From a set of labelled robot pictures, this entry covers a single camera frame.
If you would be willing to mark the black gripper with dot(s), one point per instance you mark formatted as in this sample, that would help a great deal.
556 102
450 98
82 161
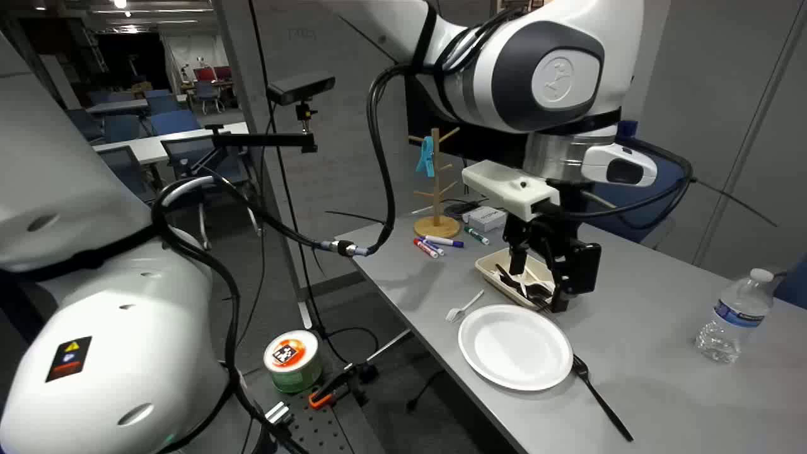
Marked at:
556 228

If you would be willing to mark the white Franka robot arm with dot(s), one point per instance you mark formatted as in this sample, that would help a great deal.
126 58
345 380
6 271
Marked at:
108 354

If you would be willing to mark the white foam plate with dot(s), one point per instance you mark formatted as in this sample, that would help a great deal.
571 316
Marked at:
514 346

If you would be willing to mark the small white printed box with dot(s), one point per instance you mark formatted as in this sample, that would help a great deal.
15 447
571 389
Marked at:
484 222

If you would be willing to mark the blue capped marker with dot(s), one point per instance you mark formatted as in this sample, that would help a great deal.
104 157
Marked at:
445 242

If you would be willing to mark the red marker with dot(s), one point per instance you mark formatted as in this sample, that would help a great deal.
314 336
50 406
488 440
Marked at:
423 247

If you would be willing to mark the blue office chair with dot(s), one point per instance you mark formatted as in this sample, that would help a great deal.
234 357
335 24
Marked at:
663 191
794 280

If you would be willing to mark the blue bin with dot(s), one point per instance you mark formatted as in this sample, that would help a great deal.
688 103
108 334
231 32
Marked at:
625 130

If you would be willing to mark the blue item on mug tree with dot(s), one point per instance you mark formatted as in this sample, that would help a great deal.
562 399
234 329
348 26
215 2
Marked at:
427 157

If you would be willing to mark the clear plastic water bottle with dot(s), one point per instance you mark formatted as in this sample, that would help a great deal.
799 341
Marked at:
731 324

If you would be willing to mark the orange and black clamp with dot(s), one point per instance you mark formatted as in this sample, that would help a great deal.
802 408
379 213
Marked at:
331 389

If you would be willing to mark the small silver metal block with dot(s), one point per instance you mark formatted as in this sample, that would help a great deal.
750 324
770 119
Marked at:
277 415

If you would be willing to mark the dark blue chair with legs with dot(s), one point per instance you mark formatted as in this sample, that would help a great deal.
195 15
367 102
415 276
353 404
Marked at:
210 164

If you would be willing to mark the blue background chair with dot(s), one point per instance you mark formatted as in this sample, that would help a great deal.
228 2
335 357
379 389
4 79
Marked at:
173 108

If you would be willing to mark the white background table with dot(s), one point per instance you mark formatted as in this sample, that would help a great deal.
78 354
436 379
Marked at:
151 146

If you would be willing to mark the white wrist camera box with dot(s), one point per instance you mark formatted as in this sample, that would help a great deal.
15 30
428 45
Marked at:
505 189

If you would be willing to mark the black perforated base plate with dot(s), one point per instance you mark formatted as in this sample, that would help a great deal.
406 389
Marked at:
329 428

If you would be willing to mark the black camera on stand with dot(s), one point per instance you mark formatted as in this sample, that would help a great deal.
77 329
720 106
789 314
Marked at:
301 85

